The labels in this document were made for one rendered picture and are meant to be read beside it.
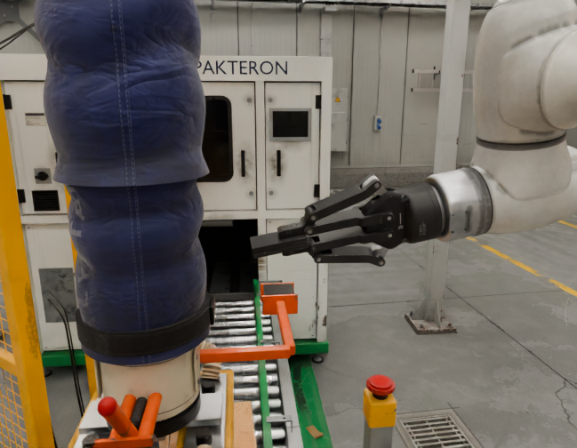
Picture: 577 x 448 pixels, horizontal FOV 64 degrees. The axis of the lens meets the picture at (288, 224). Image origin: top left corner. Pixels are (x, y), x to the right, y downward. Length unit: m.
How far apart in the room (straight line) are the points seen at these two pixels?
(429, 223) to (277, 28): 8.88
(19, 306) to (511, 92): 1.22
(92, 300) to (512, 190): 0.61
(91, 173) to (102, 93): 0.11
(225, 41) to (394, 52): 3.28
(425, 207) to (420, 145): 9.62
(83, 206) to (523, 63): 0.60
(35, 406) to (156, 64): 1.10
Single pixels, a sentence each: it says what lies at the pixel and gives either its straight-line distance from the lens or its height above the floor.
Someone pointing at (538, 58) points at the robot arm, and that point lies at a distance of 0.57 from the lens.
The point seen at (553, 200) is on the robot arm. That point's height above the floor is 1.60.
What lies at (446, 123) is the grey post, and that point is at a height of 1.57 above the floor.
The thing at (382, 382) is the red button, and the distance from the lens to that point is 1.24.
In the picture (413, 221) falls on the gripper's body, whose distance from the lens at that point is 0.59.
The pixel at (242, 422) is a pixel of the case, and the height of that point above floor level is 0.95.
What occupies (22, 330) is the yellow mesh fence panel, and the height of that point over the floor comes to 1.13.
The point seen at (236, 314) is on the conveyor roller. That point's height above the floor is 0.55.
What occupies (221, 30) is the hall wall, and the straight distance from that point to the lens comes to 9.30.
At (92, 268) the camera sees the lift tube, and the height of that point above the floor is 1.47.
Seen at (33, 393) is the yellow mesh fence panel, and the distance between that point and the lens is 1.52.
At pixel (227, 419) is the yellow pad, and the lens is 0.97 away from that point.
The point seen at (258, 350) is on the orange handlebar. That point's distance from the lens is 0.94.
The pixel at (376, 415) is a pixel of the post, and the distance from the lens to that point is 1.26.
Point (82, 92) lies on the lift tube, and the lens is 0.70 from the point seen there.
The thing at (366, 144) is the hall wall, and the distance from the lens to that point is 9.76.
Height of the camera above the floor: 1.71
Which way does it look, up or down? 15 degrees down
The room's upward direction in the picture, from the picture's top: straight up
